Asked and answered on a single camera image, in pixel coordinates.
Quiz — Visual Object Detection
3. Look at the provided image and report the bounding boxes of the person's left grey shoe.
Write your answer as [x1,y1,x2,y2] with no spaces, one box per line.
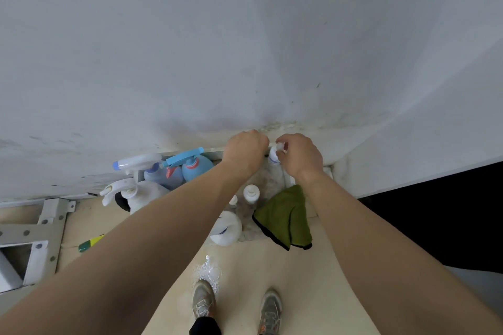
[191,279,216,320]

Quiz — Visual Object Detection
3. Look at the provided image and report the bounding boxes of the person's left forearm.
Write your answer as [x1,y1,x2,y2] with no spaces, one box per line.
[0,162,245,335]

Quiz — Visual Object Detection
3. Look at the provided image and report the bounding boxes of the person's grey shoe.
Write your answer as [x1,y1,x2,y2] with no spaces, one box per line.
[191,279,216,320]
[257,288,283,335]

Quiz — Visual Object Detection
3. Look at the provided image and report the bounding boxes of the person's right hand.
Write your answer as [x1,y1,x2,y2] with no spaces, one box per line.
[275,133,326,187]

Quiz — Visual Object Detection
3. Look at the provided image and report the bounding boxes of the white metal rack frame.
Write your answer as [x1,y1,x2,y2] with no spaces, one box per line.
[0,198,78,295]

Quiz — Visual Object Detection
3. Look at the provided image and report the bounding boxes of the round white bottle blue-tipped sprayer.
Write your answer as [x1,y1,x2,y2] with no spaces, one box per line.
[207,211,244,248]

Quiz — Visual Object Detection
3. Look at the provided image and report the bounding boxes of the black weight plate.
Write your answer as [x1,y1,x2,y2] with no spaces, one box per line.
[114,191,132,214]

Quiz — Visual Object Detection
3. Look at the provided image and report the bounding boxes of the black shorts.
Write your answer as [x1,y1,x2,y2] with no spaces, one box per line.
[188,316,223,335]

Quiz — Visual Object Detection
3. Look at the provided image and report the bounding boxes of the white spray bottle teal label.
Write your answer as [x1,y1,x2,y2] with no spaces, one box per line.
[99,177,171,216]

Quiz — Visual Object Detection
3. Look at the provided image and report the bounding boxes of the pale blue bottle white sprayer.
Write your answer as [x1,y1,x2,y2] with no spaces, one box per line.
[112,153,186,191]

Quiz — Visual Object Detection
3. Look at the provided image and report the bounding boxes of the clear bottle yellow green sprayer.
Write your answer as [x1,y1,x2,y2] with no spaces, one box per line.
[77,233,106,254]

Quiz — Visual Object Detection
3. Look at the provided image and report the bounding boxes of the person's right forearm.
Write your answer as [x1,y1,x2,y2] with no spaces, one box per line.
[301,172,503,335]

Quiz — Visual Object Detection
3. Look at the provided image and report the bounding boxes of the person's right grey shoe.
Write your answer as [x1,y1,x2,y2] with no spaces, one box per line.
[257,288,283,335]

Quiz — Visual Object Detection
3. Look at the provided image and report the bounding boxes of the green microfibre cloth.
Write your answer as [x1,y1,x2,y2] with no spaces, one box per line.
[251,184,314,252]

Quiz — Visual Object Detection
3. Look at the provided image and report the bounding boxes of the person's left hand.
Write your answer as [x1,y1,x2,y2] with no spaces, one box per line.
[222,129,271,181]

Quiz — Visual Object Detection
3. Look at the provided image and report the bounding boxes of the blue spray bottle pink trigger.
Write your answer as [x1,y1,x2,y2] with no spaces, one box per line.
[162,147,215,183]

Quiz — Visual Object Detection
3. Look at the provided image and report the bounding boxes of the white shelf yellow poles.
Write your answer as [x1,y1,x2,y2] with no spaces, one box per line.
[133,141,335,243]

